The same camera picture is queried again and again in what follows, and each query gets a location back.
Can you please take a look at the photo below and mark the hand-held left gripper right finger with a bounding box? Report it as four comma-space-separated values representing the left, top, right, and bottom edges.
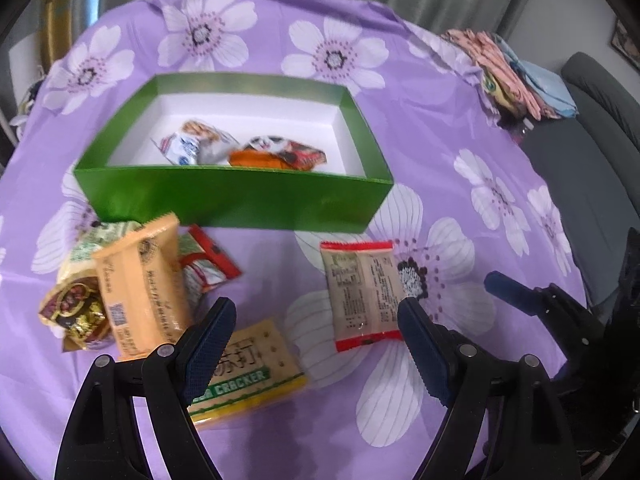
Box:
396, 297, 587, 480

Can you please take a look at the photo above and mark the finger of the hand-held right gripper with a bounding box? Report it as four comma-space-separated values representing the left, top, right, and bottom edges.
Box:
483, 270, 607, 362

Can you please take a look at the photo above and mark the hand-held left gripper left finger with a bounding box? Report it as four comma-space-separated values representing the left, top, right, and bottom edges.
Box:
54, 297, 237, 480

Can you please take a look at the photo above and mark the brown gold snack packet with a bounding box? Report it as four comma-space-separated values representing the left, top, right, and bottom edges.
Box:
39, 276, 115, 354

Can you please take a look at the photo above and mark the green cardboard box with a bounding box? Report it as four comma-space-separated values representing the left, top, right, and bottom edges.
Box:
73, 73, 394, 234

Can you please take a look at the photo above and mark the yellow cracker packet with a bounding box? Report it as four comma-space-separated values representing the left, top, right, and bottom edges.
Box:
187, 317, 309, 429

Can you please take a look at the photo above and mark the red white snack packet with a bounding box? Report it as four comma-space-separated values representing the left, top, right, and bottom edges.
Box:
177, 225, 244, 307

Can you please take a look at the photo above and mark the beige red-edged snack packet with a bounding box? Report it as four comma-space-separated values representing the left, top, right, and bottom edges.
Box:
320, 240, 409, 354

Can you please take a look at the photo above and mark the orange biscuit packet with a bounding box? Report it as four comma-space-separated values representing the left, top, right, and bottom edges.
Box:
92, 212, 194, 362

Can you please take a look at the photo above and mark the grey sofa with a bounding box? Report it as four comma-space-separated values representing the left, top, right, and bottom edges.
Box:
520, 52, 640, 311

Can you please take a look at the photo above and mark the green white snack packet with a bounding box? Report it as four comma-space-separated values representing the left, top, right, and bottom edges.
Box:
56, 221, 143, 292

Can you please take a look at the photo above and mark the purple floral tablecloth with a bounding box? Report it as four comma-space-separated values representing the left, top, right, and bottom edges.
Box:
0, 0, 596, 466

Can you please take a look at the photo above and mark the light blue cloth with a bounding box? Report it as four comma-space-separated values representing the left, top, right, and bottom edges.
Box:
500, 42, 579, 121

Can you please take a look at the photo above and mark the orange panda snack packet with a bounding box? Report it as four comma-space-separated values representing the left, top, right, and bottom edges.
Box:
228, 135, 328, 173

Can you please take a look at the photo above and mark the white blue peanut packet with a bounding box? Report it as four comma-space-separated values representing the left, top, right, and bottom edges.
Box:
151, 119, 240, 167

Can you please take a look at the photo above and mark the pink patterned cloth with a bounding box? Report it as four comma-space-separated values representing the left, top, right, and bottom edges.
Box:
442, 27, 542, 121

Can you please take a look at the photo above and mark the dark framed picture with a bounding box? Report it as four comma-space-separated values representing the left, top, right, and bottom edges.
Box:
611, 19, 640, 68

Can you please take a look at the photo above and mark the yellow patterned curtain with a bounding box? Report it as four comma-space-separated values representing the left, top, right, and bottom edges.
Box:
40, 0, 187, 67

